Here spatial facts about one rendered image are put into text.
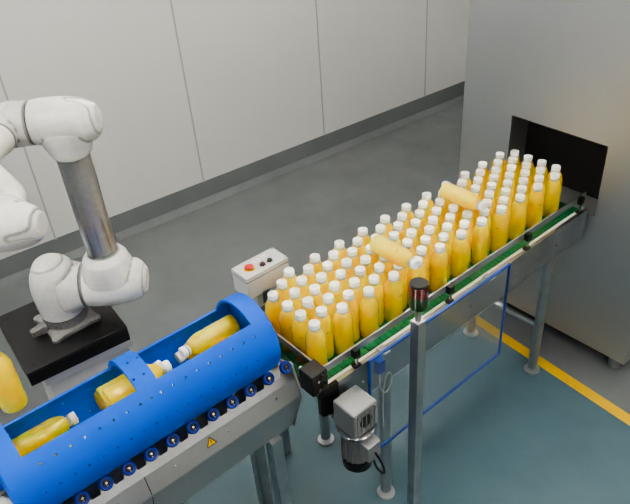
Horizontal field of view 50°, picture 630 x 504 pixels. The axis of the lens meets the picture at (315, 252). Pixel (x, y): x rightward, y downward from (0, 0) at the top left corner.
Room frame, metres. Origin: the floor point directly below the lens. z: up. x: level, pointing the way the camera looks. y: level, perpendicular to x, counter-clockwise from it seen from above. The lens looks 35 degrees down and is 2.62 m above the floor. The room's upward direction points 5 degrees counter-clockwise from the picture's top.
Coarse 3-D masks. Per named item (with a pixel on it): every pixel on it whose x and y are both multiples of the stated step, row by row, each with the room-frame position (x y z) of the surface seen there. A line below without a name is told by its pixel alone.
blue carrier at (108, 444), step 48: (240, 336) 1.61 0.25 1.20; (96, 384) 1.54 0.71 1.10; (144, 384) 1.42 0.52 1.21; (192, 384) 1.46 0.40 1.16; (240, 384) 1.54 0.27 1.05; (0, 432) 1.26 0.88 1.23; (96, 432) 1.28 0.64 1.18; (144, 432) 1.33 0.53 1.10; (0, 480) 1.20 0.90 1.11; (48, 480) 1.17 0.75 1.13; (96, 480) 1.25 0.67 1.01
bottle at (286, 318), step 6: (282, 312) 1.85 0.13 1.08; (288, 312) 1.84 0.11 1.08; (294, 312) 1.85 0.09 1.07; (282, 318) 1.84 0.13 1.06; (288, 318) 1.83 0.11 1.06; (294, 318) 1.83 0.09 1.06; (282, 324) 1.83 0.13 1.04; (288, 324) 1.82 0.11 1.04; (282, 330) 1.84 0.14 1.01; (288, 330) 1.82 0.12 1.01; (288, 336) 1.82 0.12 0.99
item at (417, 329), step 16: (416, 336) 1.70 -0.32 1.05; (416, 352) 1.70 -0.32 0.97; (416, 368) 1.70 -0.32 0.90; (416, 384) 1.70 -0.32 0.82; (416, 400) 1.70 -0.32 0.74; (416, 416) 1.70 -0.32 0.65; (416, 432) 1.70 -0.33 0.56; (416, 448) 1.70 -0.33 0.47; (416, 464) 1.70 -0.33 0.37; (416, 480) 1.71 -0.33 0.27; (416, 496) 1.71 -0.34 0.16
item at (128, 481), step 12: (264, 384) 1.64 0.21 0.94; (276, 384) 1.65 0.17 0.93; (252, 396) 1.60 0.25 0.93; (264, 396) 1.61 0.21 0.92; (228, 408) 1.55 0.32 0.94; (240, 408) 1.56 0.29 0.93; (216, 420) 1.51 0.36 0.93; (228, 420) 1.52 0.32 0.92; (204, 432) 1.47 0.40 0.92; (180, 444) 1.42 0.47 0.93; (192, 444) 1.43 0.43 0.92; (168, 456) 1.39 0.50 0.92; (144, 468) 1.34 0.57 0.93; (156, 468) 1.35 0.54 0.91; (132, 480) 1.31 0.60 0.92; (108, 492) 1.27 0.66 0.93; (120, 492) 1.28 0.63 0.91
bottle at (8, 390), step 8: (0, 352) 1.33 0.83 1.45; (0, 360) 1.31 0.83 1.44; (8, 360) 1.33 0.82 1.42; (0, 368) 1.30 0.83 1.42; (8, 368) 1.31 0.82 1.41; (0, 376) 1.29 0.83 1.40; (8, 376) 1.31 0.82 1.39; (16, 376) 1.33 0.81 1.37; (0, 384) 1.29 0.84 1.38; (8, 384) 1.30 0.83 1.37; (16, 384) 1.32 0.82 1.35; (0, 392) 1.29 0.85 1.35; (8, 392) 1.30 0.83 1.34; (16, 392) 1.31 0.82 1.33; (24, 392) 1.33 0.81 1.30; (0, 400) 1.29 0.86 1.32; (8, 400) 1.29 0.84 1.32; (16, 400) 1.30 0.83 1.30; (24, 400) 1.32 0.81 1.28; (8, 408) 1.29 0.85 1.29; (16, 408) 1.30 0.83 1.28
